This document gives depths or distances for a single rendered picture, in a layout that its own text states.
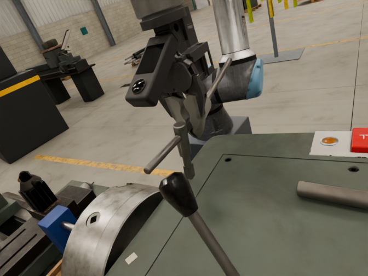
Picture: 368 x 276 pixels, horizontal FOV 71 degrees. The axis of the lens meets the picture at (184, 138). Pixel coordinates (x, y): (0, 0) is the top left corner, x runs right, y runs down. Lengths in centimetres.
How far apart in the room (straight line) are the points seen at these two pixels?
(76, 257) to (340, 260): 44
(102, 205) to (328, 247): 41
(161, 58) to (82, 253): 38
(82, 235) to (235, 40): 64
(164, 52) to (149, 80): 5
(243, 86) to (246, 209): 47
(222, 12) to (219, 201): 56
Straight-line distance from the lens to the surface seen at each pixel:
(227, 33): 82
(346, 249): 37
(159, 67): 38
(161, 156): 39
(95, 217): 58
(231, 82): 82
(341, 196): 40
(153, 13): 40
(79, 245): 57
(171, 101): 45
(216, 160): 53
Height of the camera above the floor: 155
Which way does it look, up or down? 28 degrees down
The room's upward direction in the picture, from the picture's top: 20 degrees counter-clockwise
